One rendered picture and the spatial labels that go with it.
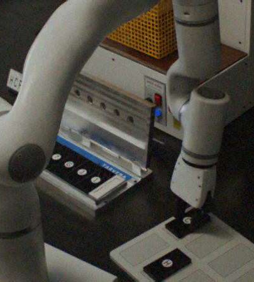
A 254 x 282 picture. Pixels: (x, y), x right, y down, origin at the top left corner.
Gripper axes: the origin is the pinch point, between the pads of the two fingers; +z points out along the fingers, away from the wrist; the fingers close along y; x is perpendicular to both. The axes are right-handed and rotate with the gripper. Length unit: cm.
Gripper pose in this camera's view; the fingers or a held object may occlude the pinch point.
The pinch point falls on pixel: (187, 215)
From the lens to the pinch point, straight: 179.2
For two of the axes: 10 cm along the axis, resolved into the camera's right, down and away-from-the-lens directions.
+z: -1.2, 8.8, 4.7
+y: 6.1, 4.4, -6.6
